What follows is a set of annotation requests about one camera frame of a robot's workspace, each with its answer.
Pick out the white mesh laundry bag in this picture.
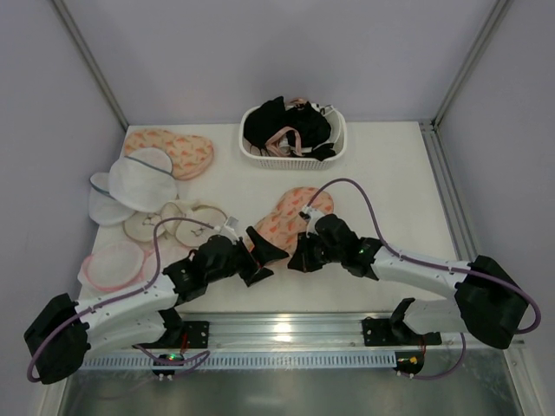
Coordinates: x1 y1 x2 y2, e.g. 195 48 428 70
88 147 178 226

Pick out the pink trimmed white laundry bag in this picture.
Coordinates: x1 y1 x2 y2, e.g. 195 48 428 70
77 241 154 293

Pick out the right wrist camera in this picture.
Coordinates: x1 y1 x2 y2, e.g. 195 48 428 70
299 205 327 225

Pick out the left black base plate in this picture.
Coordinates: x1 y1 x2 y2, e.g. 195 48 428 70
173 320 210 350

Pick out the tulip print laundry bag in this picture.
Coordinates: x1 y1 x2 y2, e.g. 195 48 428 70
123 128 215 181
254 186 318 263

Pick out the white perforated plastic basket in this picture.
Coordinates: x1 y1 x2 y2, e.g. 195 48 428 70
238 105 349 171

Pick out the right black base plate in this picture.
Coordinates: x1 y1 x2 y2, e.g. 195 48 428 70
361 317 442 347

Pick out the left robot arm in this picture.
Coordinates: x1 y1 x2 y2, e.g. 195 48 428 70
23 227 289 385

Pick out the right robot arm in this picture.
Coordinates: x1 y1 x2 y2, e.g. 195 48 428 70
288 214 532 349

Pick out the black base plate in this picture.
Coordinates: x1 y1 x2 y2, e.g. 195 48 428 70
361 317 442 347
173 320 210 350

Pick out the slotted cable duct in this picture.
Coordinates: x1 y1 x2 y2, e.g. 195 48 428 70
82 350 397 371

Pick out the black garment in basket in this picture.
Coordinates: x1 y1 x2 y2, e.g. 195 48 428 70
242 96 336 161

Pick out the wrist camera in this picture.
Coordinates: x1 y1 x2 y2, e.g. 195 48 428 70
219 216 238 240
299 205 327 225

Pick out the left aluminium frame post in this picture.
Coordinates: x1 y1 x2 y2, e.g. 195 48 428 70
49 0 129 131

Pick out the aluminium mounting rail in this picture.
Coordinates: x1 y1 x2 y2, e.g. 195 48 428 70
86 311 526 351

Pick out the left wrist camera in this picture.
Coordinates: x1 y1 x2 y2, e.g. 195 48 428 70
219 216 238 240

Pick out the cream round laundry bag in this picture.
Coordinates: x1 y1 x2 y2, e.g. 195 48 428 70
122 199 228 249

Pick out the aluminium frame post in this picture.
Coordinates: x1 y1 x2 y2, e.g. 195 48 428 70
49 0 129 131
431 0 513 130

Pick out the pink trimmed bra in basket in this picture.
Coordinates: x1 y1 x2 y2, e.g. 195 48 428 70
261 96 330 157

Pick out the right aluminium frame post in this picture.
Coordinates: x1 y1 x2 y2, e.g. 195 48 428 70
431 0 513 130

